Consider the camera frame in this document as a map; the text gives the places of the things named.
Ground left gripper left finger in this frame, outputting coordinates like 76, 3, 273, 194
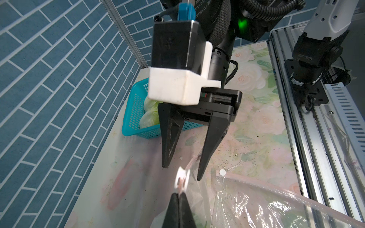
162, 193, 179, 228

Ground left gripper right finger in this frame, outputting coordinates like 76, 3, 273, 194
178, 193, 197, 228

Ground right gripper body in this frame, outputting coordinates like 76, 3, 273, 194
176, 43, 242, 127

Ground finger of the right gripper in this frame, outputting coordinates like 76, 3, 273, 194
197, 112, 231, 181
158, 103, 184, 168

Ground chinese cabbage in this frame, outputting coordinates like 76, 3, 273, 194
143, 97, 162, 112
139, 109, 160, 129

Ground zip-top bag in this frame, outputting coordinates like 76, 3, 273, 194
151, 155, 211, 228
211, 170, 365, 228

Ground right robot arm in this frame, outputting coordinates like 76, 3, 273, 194
148, 1, 357, 179

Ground teal plastic basket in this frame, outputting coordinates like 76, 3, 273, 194
122, 77, 204, 139

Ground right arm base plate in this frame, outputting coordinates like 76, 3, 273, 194
285, 59, 329, 111

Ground white vented cable duct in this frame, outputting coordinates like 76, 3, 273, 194
325, 83, 365, 165

